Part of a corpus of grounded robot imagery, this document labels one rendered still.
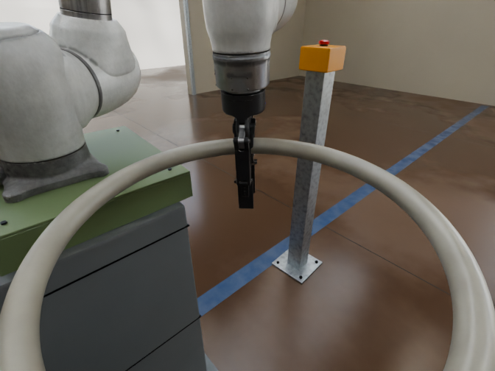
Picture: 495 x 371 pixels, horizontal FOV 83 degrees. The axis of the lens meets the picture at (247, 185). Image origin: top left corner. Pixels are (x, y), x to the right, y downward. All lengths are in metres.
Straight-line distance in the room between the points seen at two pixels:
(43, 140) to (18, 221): 0.15
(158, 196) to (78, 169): 0.17
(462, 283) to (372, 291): 1.29
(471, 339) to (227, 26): 0.42
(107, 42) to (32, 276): 0.52
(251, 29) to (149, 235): 0.44
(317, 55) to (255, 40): 0.68
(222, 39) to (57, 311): 0.55
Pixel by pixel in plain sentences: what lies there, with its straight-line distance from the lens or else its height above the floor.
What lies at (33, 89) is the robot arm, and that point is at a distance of 0.61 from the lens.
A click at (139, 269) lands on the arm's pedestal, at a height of 0.69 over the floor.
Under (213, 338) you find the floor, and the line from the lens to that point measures 1.36.
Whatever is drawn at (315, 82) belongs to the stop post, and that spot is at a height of 0.96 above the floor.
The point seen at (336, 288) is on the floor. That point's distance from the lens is 1.57.
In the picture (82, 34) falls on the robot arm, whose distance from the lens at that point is 0.73.
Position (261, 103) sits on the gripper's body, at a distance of 0.48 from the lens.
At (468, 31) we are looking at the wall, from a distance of 6.06.
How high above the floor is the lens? 1.16
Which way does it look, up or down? 30 degrees down
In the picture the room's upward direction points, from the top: straight up
